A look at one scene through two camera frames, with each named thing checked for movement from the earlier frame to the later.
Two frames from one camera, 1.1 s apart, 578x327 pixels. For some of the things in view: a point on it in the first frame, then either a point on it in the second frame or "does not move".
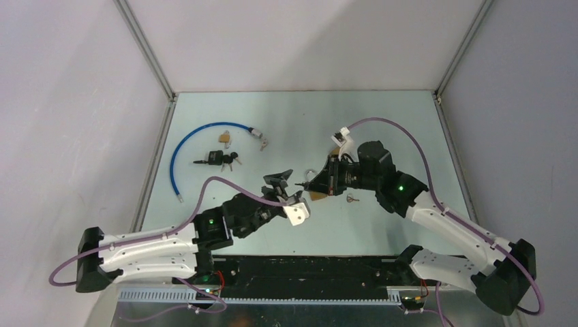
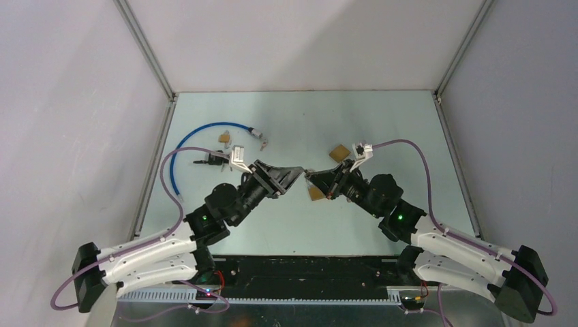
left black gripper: x=279 y=180 -> x=275 y=182
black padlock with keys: x=217 y=158 does not move
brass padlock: x=314 y=194 does not move
